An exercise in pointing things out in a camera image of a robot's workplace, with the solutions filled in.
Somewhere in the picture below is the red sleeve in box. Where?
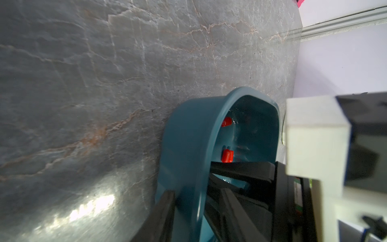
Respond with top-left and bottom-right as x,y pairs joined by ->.
221,149 -> 234,163
221,117 -> 233,127

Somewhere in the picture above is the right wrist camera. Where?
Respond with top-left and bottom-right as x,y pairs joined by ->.
285,92 -> 387,242

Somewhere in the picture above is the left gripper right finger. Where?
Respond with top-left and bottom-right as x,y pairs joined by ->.
219,189 -> 266,242

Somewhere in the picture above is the pink small object at wall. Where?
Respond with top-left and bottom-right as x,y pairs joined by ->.
296,0 -> 304,8

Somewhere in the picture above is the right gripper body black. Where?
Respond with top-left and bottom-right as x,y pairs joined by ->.
205,162 -> 311,242

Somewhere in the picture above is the teal plastic storage box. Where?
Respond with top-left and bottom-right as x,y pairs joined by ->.
156,87 -> 280,242

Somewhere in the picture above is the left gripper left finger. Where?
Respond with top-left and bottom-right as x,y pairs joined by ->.
131,190 -> 175,242

